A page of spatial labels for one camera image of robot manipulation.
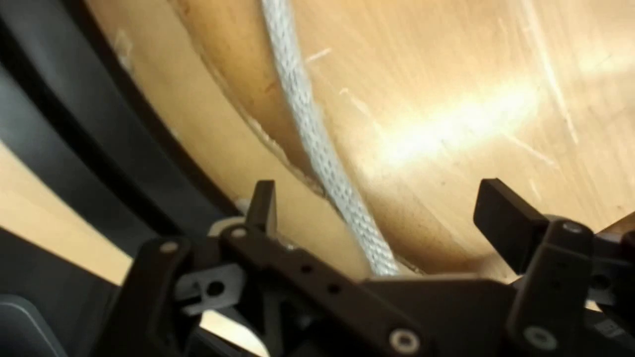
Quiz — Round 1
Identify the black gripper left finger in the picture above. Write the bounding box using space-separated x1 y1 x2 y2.
92 178 433 357

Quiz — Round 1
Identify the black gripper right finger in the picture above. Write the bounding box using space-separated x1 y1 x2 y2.
473 176 635 357

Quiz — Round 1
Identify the white braided rope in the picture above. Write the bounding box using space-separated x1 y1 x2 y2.
259 0 406 280

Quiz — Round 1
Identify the black curved grooved board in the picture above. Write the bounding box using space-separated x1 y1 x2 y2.
0 0 245 254

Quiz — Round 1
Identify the wood topped metal cart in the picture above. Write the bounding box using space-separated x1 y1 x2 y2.
0 0 635 313

